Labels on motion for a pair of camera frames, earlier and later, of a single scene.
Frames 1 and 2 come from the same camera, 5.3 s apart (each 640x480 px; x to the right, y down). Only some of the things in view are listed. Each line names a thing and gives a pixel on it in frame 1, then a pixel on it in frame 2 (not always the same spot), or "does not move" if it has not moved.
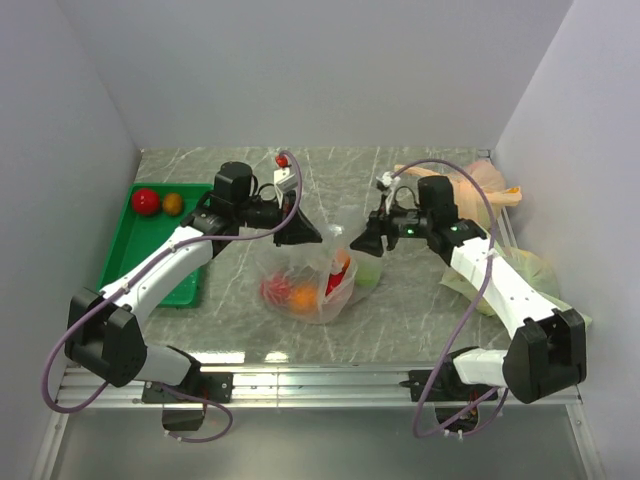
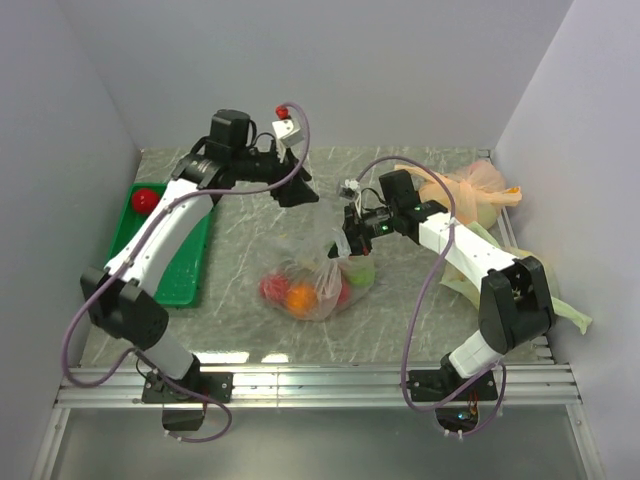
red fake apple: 145,201 does not move
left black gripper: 299,230 -> 296,191
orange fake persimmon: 303,299 does not move
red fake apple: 275,289 does not move
